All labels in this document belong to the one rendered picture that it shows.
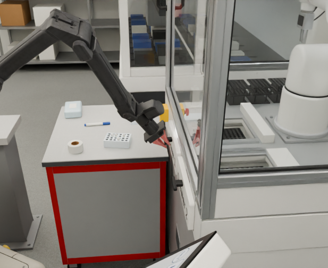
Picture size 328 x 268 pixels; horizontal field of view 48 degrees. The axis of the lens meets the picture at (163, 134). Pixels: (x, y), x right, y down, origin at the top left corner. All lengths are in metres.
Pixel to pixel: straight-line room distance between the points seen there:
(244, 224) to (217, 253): 0.48
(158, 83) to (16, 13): 3.34
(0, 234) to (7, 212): 0.17
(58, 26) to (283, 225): 0.87
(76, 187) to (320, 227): 1.11
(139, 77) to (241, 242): 1.38
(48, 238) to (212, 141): 1.71
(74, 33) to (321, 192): 0.84
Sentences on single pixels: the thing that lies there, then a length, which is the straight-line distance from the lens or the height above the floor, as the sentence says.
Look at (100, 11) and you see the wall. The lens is 5.60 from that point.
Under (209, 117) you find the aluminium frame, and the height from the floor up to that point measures 1.27.
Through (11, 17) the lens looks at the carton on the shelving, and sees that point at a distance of 5.37.
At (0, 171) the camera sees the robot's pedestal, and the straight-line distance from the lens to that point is 2.18.
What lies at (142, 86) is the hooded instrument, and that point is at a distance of 2.30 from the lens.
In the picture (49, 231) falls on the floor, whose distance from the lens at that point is 2.53.
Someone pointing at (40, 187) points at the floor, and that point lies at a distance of 2.93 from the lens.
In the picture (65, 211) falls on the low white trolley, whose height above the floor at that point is 0.46.
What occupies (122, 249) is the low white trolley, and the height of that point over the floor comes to 0.18.
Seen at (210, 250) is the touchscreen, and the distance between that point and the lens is 0.66.
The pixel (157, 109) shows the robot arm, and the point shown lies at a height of 1.09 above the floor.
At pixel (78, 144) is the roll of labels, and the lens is 1.77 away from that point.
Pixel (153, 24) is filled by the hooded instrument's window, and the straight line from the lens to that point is 2.22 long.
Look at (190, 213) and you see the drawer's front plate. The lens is 1.19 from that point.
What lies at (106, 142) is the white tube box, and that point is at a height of 0.79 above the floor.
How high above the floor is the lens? 1.66
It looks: 28 degrees down
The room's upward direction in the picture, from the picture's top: straight up
